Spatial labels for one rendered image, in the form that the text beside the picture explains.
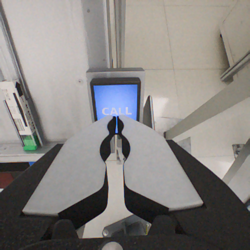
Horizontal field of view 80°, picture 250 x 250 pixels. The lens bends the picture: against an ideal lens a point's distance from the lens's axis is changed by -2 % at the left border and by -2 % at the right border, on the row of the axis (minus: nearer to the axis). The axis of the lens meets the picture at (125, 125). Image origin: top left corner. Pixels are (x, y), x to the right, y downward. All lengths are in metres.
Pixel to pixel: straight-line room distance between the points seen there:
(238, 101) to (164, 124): 0.61
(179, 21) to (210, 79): 0.53
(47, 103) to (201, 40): 1.31
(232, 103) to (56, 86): 0.38
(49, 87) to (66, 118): 0.04
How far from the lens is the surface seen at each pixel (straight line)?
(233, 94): 0.44
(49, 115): 0.19
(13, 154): 0.22
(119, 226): 0.95
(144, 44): 1.26
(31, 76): 0.18
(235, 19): 1.34
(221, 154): 1.10
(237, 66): 1.16
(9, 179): 0.31
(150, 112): 0.17
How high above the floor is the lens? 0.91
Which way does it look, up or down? 75 degrees down
